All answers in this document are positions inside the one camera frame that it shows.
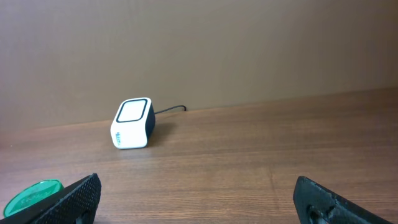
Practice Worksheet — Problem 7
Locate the white barcode scanner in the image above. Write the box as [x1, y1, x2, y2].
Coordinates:
[110, 97, 155, 149]

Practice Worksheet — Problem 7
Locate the green lid jar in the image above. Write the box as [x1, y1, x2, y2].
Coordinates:
[3, 179, 64, 218]

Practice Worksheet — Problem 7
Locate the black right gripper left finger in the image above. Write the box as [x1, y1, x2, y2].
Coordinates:
[1, 173, 101, 224]

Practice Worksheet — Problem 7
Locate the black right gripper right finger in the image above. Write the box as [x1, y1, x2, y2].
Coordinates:
[293, 176, 392, 224]

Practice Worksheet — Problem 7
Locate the black scanner cable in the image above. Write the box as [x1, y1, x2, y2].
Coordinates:
[154, 105, 187, 115]

